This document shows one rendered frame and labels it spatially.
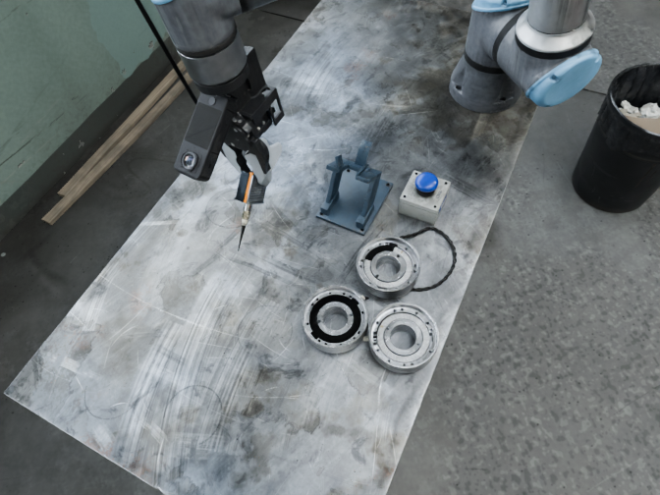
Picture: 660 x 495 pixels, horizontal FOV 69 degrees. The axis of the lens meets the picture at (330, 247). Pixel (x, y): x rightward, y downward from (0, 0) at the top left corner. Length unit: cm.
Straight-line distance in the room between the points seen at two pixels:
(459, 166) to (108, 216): 154
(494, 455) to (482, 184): 89
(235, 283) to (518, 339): 109
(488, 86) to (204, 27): 64
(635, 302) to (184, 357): 150
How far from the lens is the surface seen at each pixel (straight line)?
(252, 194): 76
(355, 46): 123
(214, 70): 60
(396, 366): 72
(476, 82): 105
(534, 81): 90
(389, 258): 82
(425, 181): 84
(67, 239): 217
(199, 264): 89
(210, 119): 65
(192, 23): 57
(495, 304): 173
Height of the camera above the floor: 153
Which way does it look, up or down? 59 degrees down
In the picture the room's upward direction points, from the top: 8 degrees counter-clockwise
